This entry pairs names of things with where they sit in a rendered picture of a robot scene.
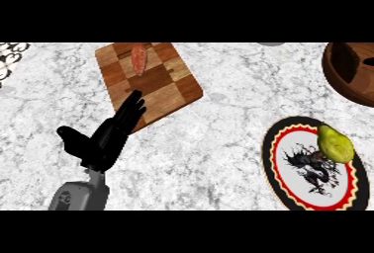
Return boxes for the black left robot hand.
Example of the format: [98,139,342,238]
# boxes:
[57,89,148,173]

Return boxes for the dragon print plate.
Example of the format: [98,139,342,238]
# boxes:
[262,116,372,211]

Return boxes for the brown wooden bowl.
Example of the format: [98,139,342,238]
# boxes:
[321,42,374,108]

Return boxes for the checkered wooden cutting board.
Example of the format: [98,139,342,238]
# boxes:
[94,42,205,134]

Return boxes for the reddish sweet potato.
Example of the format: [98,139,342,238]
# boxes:
[131,42,150,77]

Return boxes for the black and white wire basket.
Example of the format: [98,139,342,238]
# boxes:
[0,42,33,89]

